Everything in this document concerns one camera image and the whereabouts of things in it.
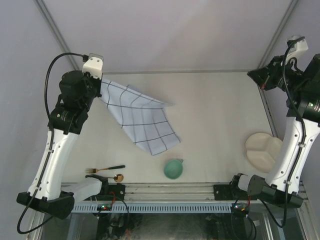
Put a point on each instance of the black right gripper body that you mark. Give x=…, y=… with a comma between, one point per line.
x=274, y=76

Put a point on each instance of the gold spoon green handle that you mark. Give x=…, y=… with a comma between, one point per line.
x=118, y=178

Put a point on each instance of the cream divided plate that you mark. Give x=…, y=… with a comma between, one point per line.
x=262, y=151

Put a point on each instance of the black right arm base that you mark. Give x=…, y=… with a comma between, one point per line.
x=226, y=192

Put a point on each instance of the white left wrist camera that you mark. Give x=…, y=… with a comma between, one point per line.
x=94, y=66

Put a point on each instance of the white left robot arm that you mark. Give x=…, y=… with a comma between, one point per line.
x=46, y=194

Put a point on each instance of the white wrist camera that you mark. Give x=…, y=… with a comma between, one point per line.
x=94, y=66
x=297, y=46

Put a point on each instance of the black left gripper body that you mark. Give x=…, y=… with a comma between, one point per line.
x=93, y=85

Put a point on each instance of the blue slotted cable duct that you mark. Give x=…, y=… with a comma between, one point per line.
x=157, y=208

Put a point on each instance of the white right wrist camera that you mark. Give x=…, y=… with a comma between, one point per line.
x=297, y=46

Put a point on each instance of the aluminium enclosure frame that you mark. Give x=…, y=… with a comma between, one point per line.
x=170, y=36

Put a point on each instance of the gold fork green handle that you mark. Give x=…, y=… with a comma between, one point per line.
x=96, y=170

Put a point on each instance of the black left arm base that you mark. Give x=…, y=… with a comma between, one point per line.
x=114, y=190

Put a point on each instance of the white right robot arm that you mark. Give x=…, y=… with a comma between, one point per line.
x=280, y=187

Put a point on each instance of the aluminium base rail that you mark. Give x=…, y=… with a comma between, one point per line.
x=169, y=192

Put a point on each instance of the white black-grid tablecloth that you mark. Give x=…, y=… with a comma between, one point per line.
x=141, y=117

